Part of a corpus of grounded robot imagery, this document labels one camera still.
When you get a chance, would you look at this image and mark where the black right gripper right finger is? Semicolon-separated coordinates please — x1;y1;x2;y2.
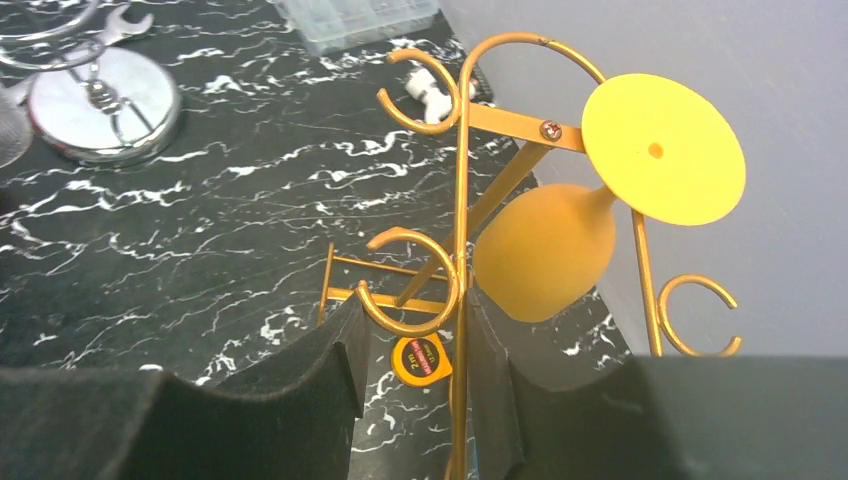
467;294;847;479

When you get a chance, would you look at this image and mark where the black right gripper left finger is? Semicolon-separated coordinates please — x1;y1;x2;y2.
1;299;371;479

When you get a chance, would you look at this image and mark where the orange plastic goblet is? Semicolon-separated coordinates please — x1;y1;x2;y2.
472;73;746;323

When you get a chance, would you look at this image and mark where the gold wire glass rack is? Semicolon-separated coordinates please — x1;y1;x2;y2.
352;32;737;479

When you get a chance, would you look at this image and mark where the silver wire glass rack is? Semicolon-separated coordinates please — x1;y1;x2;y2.
1;1;182;170

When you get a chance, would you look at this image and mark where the clear cut glass goblet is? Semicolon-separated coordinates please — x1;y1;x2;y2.
0;91;33;168

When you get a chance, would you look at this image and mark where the small orange cup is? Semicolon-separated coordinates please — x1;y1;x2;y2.
390;333;453;388

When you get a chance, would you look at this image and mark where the white pipe fitting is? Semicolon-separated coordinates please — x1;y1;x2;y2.
404;67;452;125

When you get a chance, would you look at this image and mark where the clear plastic organizer box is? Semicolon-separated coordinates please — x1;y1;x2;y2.
271;0;440;56

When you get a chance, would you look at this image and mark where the silver wrench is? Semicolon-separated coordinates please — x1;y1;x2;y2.
6;5;155;101

